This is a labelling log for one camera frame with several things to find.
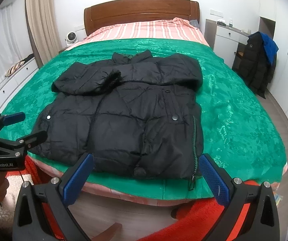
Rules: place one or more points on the sheer white curtain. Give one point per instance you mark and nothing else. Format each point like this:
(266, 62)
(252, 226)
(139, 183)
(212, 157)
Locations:
(14, 39)

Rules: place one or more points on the black puffer jacket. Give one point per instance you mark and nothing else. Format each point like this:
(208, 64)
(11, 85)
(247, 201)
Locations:
(137, 116)

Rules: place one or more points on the beige curtain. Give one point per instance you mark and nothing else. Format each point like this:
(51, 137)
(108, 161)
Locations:
(42, 29)

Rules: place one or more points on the white low drawer cabinet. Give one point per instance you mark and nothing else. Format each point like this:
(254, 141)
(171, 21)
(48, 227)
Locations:
(10, 86)

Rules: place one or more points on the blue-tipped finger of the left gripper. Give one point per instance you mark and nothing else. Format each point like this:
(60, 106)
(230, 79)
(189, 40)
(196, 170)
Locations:
(7, 120)

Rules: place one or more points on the white nightstand desk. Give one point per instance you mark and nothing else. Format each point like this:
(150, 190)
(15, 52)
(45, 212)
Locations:
(224, 40)

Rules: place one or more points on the green satin bedspread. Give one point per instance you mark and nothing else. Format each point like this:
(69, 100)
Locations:
(237, 132)

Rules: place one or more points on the black coat on chair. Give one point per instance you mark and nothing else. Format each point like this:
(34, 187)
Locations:
(254, 67)

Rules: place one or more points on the pink plaid bed sheet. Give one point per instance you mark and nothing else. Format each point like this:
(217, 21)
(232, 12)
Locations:
(175, 29)

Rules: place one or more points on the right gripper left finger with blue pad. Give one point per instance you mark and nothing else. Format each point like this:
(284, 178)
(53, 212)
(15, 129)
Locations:
(30, 221)

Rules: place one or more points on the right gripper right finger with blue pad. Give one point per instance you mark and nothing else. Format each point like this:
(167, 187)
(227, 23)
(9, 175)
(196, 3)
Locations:
(261, 221)

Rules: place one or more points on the brown wooden headboard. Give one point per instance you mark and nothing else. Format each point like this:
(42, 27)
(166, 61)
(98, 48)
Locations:
(127, 11)

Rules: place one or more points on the striped cloth on cabinet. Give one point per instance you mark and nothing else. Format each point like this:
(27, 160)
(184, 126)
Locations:
(14, 68)

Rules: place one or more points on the blue garment on chair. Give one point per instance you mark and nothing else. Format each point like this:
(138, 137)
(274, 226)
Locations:
(270, 47)

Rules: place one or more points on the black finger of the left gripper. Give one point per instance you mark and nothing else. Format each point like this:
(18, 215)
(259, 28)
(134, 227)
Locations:
(29, 141)

